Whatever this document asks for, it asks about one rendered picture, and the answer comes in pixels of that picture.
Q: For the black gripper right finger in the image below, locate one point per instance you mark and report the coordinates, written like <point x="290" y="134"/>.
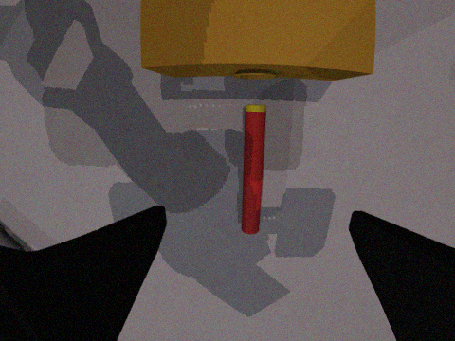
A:
<point x="413" y="277"/>

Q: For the red cylinder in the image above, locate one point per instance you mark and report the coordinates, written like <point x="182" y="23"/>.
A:
<point x="253" y="167"/>

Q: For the hammer with wooden handle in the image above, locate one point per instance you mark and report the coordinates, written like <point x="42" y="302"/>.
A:
<point x="7" y="241"/>

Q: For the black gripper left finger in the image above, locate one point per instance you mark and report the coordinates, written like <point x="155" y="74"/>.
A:
<point x="83" y="289"/>

